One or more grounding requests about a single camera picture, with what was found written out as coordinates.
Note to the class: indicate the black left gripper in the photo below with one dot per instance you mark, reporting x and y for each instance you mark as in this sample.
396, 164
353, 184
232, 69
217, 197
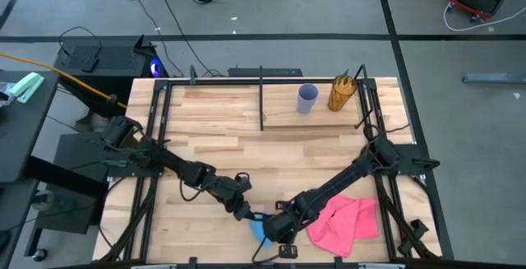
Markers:
232, 193

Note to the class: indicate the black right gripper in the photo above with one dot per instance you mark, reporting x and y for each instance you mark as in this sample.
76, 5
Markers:
279, 228

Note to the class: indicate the light blue plastic cup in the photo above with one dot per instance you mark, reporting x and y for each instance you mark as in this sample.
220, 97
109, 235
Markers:
257, 230

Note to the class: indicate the lavender plastic cup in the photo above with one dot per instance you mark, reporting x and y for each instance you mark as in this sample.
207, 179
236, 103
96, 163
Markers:
306, 100

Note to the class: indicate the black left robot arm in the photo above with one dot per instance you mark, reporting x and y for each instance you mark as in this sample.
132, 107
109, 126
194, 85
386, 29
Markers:
172, 160

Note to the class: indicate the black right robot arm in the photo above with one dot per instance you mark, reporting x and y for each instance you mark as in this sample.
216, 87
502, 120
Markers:
349, 174

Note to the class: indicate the pink cloth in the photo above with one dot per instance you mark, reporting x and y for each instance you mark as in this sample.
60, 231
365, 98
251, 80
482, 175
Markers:
341, 224

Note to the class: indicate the amber ribbed plastic tumbler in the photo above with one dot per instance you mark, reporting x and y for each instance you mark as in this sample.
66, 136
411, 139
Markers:
339, 96

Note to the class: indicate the black power strip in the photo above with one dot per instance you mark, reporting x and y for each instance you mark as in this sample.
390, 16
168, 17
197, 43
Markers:
279, 72

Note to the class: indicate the black low cart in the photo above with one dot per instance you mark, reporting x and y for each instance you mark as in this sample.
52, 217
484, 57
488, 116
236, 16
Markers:
70, 219

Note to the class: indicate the black computer tower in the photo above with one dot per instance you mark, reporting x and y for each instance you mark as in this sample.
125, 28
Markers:
111, 57

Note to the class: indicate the small black box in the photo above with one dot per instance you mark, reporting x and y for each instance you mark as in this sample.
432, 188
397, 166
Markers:
89, 64

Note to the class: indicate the black desk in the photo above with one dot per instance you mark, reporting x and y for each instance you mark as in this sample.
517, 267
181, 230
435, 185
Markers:
24, 137

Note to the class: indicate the mint green stapler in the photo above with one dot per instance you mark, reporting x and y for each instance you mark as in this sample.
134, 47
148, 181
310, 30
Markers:
26, 87

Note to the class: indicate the black table-level camera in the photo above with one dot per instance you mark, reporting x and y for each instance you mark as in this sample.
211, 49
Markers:
288, 252

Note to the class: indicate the black aluminium table frame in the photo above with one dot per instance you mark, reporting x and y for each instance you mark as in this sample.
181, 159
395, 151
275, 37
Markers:
372, 100

